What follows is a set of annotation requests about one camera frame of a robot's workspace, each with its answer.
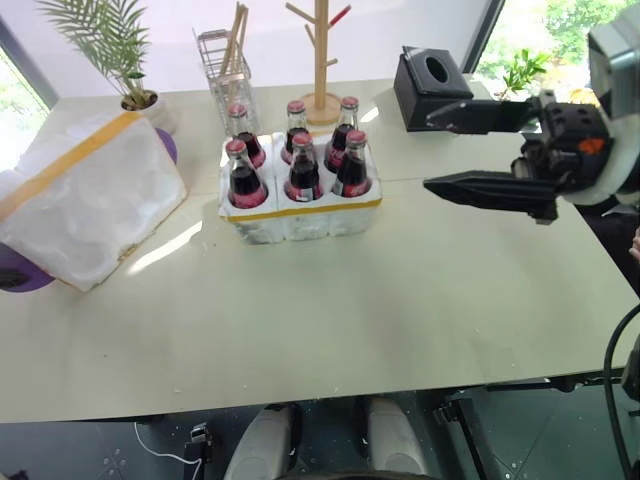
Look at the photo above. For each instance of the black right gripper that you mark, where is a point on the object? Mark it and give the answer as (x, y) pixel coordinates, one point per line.
(575, 135)

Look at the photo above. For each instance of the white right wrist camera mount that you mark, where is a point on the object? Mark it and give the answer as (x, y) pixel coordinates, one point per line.
(619, 167)

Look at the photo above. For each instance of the white rounded shell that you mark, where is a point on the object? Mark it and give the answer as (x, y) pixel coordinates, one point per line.
(395, 440)
(265, 445)

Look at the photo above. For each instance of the wooden stick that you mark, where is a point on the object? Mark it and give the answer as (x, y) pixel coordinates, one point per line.
(231, 45)
(239, 45)

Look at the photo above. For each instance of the potted green palm plant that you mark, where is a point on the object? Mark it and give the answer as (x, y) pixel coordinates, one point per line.
(146, 106)

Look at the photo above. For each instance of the glass cola bottle red cap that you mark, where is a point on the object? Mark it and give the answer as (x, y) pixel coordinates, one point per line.
(353, 175)
(345, 127)
(303, 177)
(245, 137)
(295, 125)
(242, 187)

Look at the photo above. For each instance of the white foam box yellow tape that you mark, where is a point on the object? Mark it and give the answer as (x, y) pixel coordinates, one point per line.
(95, 200)

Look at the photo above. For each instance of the bystander in dark clothes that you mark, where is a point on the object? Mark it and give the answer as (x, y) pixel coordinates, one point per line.
(612, 235)

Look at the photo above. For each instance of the wooden mug tree stand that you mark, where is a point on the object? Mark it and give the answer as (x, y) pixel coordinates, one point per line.
(320, 107)

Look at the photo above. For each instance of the purple round tray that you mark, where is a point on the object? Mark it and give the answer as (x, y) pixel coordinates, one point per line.
(20, 280)

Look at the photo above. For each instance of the white foam crate yellow tape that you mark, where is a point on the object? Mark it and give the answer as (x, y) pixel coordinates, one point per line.
(305, 220)

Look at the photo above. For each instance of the black tissue box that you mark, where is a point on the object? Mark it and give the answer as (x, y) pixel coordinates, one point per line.
(430, 107)

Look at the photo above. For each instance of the black table frame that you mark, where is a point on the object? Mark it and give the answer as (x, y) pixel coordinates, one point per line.
(525, 386)

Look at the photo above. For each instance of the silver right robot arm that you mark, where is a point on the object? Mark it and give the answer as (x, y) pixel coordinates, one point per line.
(616, 50)

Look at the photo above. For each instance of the small green leafy plant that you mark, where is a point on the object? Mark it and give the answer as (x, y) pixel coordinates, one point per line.
(520, 71)

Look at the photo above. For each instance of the black table bracket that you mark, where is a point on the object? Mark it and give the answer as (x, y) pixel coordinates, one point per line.
(199, 442)

